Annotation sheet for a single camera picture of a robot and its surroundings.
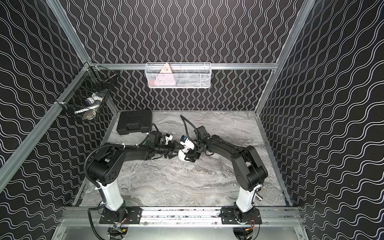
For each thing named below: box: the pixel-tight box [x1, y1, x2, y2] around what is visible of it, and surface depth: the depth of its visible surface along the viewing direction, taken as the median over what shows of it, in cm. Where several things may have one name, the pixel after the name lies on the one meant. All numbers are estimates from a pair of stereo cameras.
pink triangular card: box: [154, 63, 176, 86], surface depth 92 cm
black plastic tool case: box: [116, 110, 153, 135], surface depth 108 cm
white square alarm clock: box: [178, 149, 190, 162], surface depth 91 cm
